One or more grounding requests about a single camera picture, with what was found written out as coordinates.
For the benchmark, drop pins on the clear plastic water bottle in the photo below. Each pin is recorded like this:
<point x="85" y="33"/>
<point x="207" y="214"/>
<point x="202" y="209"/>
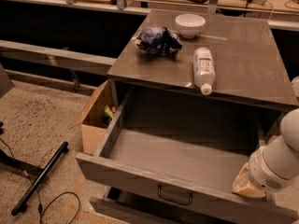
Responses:
<point x="203" y="70"/>

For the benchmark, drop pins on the grey bottom drawer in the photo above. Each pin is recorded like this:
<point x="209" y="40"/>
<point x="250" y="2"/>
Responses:
<point x="136" y="209"/>

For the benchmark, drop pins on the grey top drawer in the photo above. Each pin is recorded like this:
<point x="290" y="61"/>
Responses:
<point x="185" y="151"/>

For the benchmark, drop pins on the crumpled blue chip bag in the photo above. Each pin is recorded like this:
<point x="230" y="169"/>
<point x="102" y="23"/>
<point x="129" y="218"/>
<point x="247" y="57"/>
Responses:
<point x="158" y="41"/>

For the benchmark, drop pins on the open cardboard box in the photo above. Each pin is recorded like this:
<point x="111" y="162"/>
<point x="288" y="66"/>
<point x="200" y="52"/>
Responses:
<point x="90" y="118"/>

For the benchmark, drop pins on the white ceramic bowl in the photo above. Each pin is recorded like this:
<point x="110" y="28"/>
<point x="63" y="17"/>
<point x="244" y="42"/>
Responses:
<point x="189" y="25"/>

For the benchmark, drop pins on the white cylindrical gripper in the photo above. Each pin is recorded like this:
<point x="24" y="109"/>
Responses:
<point x="264" y="175"/>

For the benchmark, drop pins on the green item in box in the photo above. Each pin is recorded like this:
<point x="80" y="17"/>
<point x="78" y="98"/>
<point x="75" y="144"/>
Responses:
<point x="109" y="112"/>

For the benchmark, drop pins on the grey drawer cabinet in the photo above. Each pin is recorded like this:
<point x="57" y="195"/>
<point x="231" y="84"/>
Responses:
<point x="233" y="59"/>

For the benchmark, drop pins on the black metal stand bar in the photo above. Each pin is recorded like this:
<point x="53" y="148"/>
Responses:
<point x="21" y="205"/>

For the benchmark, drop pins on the grey drawer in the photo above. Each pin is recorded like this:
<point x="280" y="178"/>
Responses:
<point x="185" y="151"/>
<point x="136" y="209"/>

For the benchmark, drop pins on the metal frame rail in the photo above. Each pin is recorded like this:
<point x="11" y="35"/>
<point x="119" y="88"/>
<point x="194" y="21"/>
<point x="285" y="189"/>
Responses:
<point x="62" y="58"/>

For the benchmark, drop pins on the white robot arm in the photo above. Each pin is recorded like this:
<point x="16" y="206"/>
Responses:
<point x="274" y="166"/>

